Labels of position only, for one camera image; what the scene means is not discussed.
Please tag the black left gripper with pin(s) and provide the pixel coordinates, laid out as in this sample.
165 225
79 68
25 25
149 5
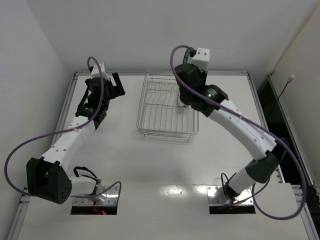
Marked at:
114 88

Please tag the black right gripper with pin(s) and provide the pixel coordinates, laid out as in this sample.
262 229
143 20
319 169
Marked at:
184 100

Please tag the teal rimmed text plate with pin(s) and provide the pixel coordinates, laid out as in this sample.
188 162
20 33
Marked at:
189 53

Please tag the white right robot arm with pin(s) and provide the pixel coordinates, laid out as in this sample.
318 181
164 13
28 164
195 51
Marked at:
261 147

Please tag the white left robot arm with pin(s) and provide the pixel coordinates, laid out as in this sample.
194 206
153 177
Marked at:
47 176

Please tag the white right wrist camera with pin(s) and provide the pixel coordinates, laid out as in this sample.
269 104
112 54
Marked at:
201 59

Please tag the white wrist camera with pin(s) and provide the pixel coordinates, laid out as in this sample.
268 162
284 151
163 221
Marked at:
201 59
97 72

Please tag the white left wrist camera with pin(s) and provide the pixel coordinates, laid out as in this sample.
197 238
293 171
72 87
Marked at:
97 72

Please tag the silver wire dish rack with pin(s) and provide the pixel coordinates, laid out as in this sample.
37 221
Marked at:
161 114

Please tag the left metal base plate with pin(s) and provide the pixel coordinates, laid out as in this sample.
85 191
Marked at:
107 199

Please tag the metal base plate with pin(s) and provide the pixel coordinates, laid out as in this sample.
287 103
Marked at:
107 199
216 197

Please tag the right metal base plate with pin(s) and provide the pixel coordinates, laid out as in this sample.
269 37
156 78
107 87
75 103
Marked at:
216 197

